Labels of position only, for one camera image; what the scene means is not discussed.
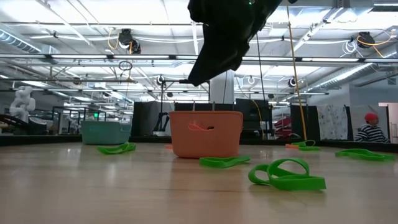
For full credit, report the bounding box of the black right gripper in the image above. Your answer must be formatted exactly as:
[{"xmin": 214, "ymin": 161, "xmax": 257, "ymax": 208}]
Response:
[{"xmin": 187, "ymin": 0, "xmax": 282, "ymax": 87}]

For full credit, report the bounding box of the black partition panel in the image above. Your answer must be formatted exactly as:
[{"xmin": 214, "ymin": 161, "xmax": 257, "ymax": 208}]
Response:
[
  {"xmin": 132, "ymin": 101, "xmax": 175, "ymax": 137},
  {"xmin": 234, "ymin": 98, "xmax": 271, "ymax": 139}
]

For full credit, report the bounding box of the orange plastic basket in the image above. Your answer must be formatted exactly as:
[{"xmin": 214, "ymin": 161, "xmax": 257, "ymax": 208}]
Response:
[{"xmin": 169, "ymin": 110, "xmax": 244, "ymax": 160}]

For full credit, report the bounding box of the teal plastic basket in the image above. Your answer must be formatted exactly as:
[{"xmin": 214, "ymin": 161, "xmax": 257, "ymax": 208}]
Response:
[{"xmin": 80, "ymin": 120, "xmax": 132, "ymax": 146}]

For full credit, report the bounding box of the patterned white cloth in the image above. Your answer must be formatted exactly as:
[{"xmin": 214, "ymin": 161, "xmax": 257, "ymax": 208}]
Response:
[{"xmin": 317, "ymin": 104, "xmax": 349, "ymax": 141}]

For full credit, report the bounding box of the person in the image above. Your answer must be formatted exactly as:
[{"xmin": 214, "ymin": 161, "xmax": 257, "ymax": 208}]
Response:
[{"xmin": 354, "ymin": 112, "xmax": 390, "ymax": 144}]

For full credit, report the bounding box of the white robot figure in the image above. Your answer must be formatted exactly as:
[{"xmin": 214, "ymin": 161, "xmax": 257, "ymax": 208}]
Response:
[{"xmin": 8, "ymin": 85, "xmax": 37, "ymax": 126}]

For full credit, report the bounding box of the thin black cable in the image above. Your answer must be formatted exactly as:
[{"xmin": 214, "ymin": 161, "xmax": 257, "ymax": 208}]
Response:
[{"xmin": 255, "ymin": 32, "xmax": 266, "ymax": 101}]

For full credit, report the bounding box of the yellow cable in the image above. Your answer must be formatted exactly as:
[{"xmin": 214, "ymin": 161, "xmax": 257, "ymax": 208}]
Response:
[{"xmin": 285, "ymin": 4, "xmax": 308, "ymax": 141}]

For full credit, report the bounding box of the black aluminium table frame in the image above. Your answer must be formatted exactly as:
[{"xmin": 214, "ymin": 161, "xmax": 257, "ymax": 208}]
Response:
[{"xmin": 0, "ymin": 133, "xmax": 398, "ymax": 154}]

